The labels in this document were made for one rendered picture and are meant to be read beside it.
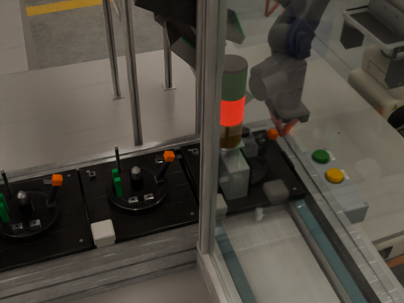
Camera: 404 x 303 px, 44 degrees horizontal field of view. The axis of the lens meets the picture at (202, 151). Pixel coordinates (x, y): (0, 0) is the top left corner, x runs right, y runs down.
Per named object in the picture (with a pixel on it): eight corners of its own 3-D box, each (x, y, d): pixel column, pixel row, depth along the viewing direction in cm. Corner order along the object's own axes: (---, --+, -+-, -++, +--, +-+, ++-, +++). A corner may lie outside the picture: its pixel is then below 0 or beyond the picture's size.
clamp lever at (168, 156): (162, 175, 117) (173, 150, 113) (164, 181, 116) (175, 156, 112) (147, 174, 115) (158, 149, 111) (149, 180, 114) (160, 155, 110)
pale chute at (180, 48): (234, 80, 147) (246, 70, 145) (243, 107, 138) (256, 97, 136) (164, 22, 131) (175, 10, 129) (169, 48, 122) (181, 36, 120)
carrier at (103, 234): (174, 153, 129) (172, 115, 121) (203, 223, 113) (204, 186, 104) (79, 174, 124) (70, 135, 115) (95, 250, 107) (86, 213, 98)
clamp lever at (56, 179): (54, 199, 111) (62, 174, 107) (55, 205, 110) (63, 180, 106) (37, 198, 110) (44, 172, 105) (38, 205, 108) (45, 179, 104)
